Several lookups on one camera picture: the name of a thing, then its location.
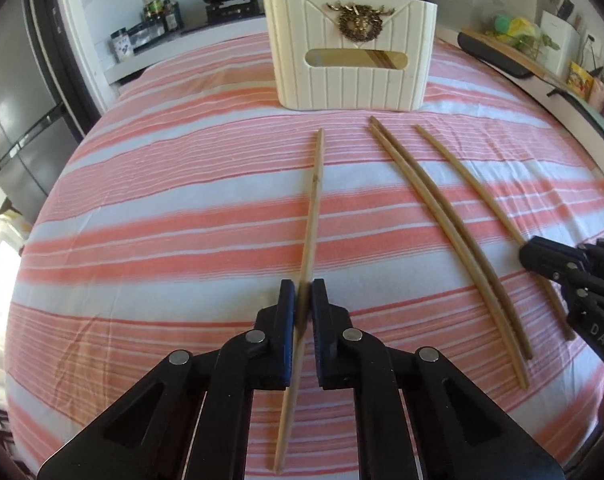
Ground yellow printed mug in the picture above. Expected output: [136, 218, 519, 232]
[566, 61, 596, 97]

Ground black drying tray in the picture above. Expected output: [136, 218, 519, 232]
[546, 87, 604, 148]

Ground cream utensil holder gold emblem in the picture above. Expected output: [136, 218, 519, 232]
[263, 0, 439, 112]

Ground condiment bottles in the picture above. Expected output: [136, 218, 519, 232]
[142, 0, 165, 27]

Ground white knife holder box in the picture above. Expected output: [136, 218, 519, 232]
[538, 10, 584, 77]

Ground white label jar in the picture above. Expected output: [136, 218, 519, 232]
[110, 27, 135, 64]

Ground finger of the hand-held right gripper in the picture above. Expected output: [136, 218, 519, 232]
[519, 237, 604, 274]
[524, 263, 604, 307]

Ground dark sauce bottle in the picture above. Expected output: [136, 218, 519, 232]
[163, 0, 183, 34]

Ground wire dish rack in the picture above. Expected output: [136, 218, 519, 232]
[502, 35, 555, 63]

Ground striped orange white tablecloth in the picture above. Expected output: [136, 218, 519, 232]
[4, 27, 604, 480]

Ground black gas stove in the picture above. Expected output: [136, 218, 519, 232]
[203, 0, 261, 24]

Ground grey refrigerator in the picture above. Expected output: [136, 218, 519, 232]
[0, 0, 91, 213]

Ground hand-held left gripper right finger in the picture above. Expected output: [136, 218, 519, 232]
[309, 278, 567, 480]

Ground wooden cutting board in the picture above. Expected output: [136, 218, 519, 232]
[462, 27, 567, 87]

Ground clear plastic container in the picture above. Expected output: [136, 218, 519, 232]
[129, 22, 165, 52]

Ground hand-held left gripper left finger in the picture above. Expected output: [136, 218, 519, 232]
[36, 279, 299, 480]

